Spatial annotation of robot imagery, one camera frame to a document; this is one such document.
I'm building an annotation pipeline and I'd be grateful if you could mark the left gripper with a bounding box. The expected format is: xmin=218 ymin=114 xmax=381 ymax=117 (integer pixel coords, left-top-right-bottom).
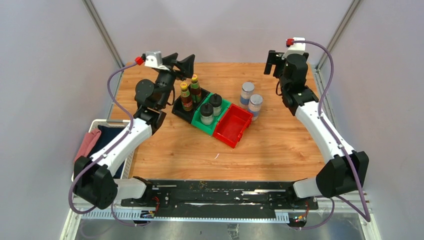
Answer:
xmin=155 ymin=52 xmax=194 ymax=109

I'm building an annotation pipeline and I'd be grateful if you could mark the green label sauce bottle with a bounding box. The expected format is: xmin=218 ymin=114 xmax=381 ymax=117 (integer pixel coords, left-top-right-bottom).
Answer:
xmin=190 ymin=74 xmax=202 ymax=104

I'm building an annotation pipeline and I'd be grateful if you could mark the blue spice jar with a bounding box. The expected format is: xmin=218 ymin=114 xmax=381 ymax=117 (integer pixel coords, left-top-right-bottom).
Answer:
xmin=239 ymin=81 xmax=255 ymax=109

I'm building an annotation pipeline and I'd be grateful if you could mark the red label sauce bottle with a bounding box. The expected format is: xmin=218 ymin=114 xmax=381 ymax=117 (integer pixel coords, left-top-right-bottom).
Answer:
xmin=180 ymin=82 xmax=193 ymax=112

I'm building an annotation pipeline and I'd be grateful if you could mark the squeeze bottle black cap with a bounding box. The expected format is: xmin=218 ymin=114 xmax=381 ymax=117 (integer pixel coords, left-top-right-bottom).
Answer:
xmin=209 ymin=93 xmax=223 ymax=117
xmin=200 ymin=103 xmax=214 ymax=126

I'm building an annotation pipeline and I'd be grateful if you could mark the white spice jar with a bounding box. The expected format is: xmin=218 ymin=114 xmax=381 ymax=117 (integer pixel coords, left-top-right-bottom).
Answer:
xmin=247 ymin=94 xmax=263 ymax=121

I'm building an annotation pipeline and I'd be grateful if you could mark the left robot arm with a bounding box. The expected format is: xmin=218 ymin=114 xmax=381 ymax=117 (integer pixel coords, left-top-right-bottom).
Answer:
xmin=68 ymin=51 xmax=196 ymax=214

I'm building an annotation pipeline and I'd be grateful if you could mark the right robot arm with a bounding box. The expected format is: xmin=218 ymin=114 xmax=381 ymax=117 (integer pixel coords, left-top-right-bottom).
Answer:
xmin=264 ymin=50 xmax=369 ymax=209

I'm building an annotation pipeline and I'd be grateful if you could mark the black storage bin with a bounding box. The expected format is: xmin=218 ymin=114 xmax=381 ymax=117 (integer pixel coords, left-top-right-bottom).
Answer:
xmin=171 ymin=87 xmax=210 ymax=124

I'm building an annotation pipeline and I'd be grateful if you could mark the green storage bin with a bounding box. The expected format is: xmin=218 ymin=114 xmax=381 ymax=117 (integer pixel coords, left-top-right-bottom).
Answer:
xmin=191 ymin=93 xmax=231 ymax=136

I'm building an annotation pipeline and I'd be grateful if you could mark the red storage bin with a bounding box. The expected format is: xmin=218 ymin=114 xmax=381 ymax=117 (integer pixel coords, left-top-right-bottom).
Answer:
xmin=212 ymin=103 xmax=253 ymax=149

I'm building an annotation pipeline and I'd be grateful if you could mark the navy cloth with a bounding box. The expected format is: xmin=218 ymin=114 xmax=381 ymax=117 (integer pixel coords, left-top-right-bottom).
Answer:
xmin=89 ymin=125 xmax=128 ymax=178

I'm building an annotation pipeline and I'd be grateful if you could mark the white laundry basket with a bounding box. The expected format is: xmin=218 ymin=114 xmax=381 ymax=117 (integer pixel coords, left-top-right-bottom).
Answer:
xmin=86 ymin=119 xmax=134 ymax=179

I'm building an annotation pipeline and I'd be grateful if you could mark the pink cloth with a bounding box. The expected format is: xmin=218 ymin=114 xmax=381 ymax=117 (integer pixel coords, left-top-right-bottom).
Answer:
xmin=73 ymin=128 xmax=102 ymax=163

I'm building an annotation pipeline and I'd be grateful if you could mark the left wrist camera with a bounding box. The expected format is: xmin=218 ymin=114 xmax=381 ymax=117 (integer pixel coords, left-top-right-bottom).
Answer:
xmin=144 ymin=51 xmax=163 ymax=69

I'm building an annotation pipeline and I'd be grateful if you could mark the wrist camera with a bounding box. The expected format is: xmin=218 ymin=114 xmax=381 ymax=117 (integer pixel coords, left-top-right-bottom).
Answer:
xmin=144 ymin=51 xmax=163 ymax=69
xmin=281 ymin=37 xmax=306 ymax=60

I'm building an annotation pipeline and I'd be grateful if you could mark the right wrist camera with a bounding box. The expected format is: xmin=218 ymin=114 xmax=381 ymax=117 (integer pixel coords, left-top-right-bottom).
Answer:
xmin=281 ymin=37 xmax=306 ymax=60

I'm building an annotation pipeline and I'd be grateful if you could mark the right corner aluminium post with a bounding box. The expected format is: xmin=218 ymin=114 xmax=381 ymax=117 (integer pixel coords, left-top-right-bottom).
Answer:
xmin=326 ymin=0 xmax=363 ymax=53

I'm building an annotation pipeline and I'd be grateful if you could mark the corner aluminium post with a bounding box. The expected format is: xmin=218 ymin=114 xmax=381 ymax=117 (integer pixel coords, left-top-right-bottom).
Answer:
xmin=82 ymin=0 xmax=125 ymax=67
xmin=326 ymin=0 xmax=363 ymax=53

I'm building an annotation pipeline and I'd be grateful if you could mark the left corner aluminium post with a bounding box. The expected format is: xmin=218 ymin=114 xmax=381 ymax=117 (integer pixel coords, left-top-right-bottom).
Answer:
xmin=82 ymin=0 xmax=125 ymax=67

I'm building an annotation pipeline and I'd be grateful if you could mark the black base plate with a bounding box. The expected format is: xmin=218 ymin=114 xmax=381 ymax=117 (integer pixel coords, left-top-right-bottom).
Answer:
xmin=120 ymin=179 xmax=319 ymax=221

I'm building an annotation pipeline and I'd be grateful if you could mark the aluminium frame rail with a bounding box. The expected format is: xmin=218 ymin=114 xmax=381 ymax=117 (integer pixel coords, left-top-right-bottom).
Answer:
xmin=71 ymin=190 xmax=374 ymax=223

